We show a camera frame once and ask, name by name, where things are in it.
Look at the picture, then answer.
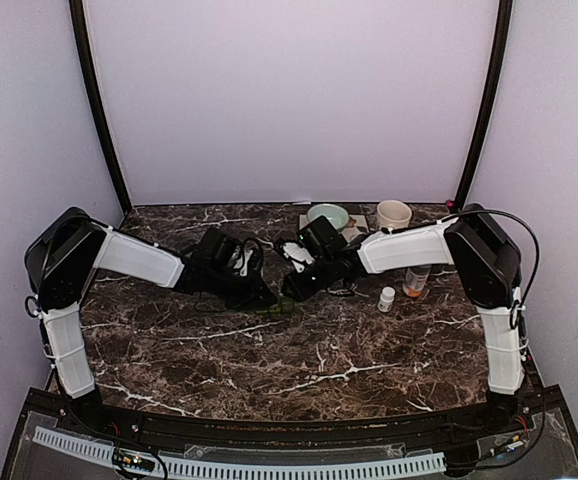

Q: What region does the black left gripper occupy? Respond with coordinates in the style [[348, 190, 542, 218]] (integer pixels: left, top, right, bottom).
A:
[[206, 265, 276, 310]]

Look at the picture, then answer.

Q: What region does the green pill organizer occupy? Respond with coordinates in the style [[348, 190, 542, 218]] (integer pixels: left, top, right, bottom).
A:
[[256, 296, 295, 316]]

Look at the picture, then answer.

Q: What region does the small white pill bottle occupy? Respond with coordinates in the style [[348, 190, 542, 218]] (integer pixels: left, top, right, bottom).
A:
[[377, 287, 396, 313]]

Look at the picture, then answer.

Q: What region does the orange grey-capped pill bottle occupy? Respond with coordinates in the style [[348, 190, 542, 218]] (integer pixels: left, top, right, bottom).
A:
[[402, 265, 431, 298]]

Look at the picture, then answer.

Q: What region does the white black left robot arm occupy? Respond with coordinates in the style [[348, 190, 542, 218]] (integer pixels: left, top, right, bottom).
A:
[[24, 207, 278, 436]]

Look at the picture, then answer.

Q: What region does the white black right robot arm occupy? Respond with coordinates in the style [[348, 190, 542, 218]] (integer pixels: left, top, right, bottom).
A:
[[274, 204, 526, 434]]

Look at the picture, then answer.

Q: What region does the plain teal ceramic bowl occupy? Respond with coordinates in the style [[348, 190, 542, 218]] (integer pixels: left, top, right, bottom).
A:
[[307, 203, 350, 231]]

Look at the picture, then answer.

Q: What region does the floral square ceramic plate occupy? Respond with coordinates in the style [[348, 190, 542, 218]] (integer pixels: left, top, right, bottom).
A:
[[298, 214, 369, 241]]

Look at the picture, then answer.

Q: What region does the cream floral ceramic mug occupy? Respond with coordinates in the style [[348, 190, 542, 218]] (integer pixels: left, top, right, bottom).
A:
[[376, 200, 413, 230]]

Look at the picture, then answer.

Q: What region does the left circuit board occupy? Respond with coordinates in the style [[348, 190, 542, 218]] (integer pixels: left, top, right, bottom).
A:
[[112, 449, 157, 471]]

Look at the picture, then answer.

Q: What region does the circuit board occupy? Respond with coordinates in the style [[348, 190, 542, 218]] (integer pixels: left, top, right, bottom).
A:
[[489, 434, 530, 457], [112, 449, 157, 471]]

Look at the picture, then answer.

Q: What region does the right circuit board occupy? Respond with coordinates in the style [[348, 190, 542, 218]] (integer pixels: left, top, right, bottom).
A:
[[489, 434, 530, 457]]

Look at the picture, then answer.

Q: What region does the white slotted cable duct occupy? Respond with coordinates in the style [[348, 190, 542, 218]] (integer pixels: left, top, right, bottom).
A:
[[32, 426, 446, 479]]

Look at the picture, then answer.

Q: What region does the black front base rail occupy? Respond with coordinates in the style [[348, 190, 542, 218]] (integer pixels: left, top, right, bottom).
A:
[[2, 386, 578, 479]]

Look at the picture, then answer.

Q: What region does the black right corner post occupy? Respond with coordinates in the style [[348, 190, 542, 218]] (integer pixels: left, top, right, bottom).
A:
[[451, 0, 513, 212]]

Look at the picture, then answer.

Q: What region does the black corner post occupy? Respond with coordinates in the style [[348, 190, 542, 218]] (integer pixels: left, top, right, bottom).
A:
[[68, 0, 133, 215], [451, 0, 513, 212]]

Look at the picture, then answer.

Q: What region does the black left corner post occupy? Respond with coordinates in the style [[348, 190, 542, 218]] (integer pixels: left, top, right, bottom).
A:
[[68, 0, 133, 215]]

